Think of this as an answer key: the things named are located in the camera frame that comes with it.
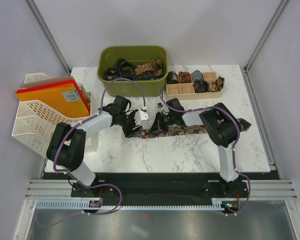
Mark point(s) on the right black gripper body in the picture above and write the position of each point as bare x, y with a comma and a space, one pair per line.
164, 121

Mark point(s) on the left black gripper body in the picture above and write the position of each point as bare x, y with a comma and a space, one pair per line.
128, 123

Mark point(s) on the brown cat pattern tie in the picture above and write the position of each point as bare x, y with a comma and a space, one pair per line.
174, 131

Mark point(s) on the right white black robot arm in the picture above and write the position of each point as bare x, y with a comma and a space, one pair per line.
217, 121

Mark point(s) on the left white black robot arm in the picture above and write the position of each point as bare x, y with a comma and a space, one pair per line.
67, 146

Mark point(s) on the black ties in bin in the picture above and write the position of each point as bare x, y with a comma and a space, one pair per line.
121, 69

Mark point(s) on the wooden compartment tray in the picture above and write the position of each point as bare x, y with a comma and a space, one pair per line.
185, 91

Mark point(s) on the black rolled tie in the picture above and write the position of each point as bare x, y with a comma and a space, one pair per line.
172, 78

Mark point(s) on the olive green plastic bin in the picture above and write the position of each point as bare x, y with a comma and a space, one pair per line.
135, 54

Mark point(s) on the red patterned rolled tie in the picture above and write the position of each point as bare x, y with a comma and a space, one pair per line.
184, 77

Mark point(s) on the dark patterned rolled tie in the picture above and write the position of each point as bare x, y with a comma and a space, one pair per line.
200, 86

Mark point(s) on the brown patterned tie in bin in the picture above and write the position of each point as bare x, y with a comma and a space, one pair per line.
153, 68

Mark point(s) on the grey blue rolled tie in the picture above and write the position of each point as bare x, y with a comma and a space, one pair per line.
197, 76

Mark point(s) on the orange folder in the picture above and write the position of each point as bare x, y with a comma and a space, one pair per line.
65, 98

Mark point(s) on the red folder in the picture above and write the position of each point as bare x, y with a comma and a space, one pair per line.
52, 83

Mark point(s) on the brown patterned loose tie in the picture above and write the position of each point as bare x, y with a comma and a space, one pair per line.
216, 85

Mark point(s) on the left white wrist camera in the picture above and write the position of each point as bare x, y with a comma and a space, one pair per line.
141, 116

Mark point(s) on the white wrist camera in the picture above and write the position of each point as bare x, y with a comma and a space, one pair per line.
141, 116
160, 105

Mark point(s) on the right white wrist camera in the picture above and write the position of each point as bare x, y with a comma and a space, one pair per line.
160, 105

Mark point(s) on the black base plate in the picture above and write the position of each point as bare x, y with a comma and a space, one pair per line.
161, 188

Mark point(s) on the white slotted cable duct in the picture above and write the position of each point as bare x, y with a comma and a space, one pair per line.
86, 204

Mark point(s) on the aluminium rail frame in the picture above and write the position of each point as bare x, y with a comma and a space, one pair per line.
260, 190

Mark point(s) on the left aluminium corner post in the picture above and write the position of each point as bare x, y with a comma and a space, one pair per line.
35, 11

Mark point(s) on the aluminium corner post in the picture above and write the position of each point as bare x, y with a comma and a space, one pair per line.
35, 11
266, 33

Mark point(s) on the right aluminium corner post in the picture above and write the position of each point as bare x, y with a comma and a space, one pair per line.
266, 33

